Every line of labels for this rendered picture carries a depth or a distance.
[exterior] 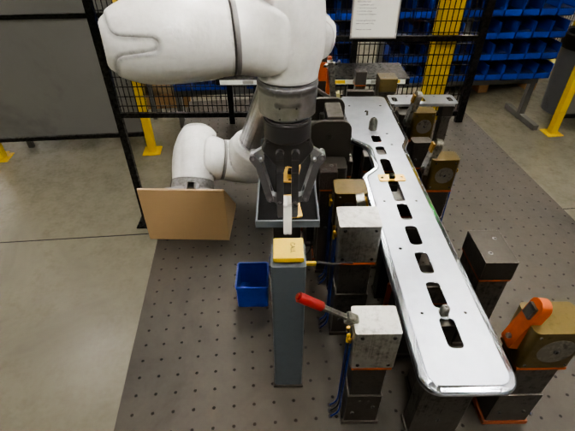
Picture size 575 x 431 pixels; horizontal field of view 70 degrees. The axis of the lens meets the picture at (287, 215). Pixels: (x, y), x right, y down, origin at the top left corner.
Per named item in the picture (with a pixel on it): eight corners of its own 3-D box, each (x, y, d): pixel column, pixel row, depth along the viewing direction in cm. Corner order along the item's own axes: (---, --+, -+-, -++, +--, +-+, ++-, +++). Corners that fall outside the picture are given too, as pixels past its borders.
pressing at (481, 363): (537, 395, 76) (541, 391, 75) (415, 397, 76) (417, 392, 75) (386, 97, 184) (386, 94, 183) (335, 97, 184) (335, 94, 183)
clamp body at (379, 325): (377, 425, 100) (403, 334, 78) (328, 426, 100) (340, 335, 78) (372, 396, 106) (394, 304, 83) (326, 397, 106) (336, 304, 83)
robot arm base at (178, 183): (163, 188, 139) (163, 172, 140) (169, 199, 161) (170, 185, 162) (217, 191, 143) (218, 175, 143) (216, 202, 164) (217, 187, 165)
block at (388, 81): (386, 150, 204) (398, 79, 182) (370, 150, 204) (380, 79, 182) (382, 143, 211) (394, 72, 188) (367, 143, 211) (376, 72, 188)
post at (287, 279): (303, 387, 108) (308, 268, 80) (273, 387, 107) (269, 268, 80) (301, 361, 114) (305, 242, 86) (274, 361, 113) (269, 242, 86)
